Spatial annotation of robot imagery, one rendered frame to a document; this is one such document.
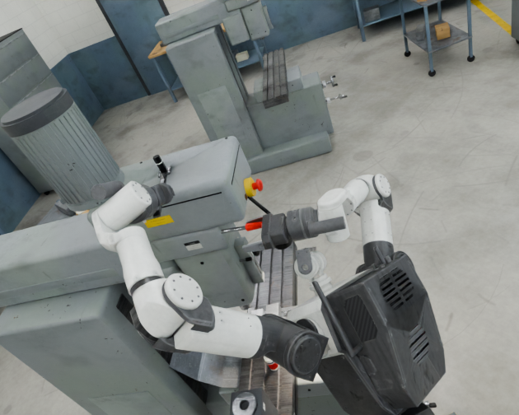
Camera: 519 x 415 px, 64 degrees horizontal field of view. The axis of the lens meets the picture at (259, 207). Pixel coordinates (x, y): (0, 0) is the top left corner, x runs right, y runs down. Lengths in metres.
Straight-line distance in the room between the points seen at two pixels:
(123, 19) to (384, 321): 7.73
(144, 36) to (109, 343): 7.04
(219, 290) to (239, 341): 0.67
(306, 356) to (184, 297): 0.29
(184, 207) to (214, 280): 0.36
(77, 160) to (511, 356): 2.45
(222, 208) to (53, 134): 0.50
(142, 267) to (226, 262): 0.61
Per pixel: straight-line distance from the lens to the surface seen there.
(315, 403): 2.05
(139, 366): 1.77
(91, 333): 1.65
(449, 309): 3.01
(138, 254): 0.85
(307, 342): 0.90
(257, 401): 1.60
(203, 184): 1.16
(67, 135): 1.28
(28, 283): 1.74
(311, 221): 1.13
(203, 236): 1.29
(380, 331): 0.95
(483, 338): 2.90
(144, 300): 0.80
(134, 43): 8.36
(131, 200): 0.91
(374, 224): 1.31
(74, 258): 1.54
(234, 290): 1.50
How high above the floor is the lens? 2.47
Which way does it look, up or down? 36 degrees down
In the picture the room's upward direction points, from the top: 25 degrees counter-clockwise
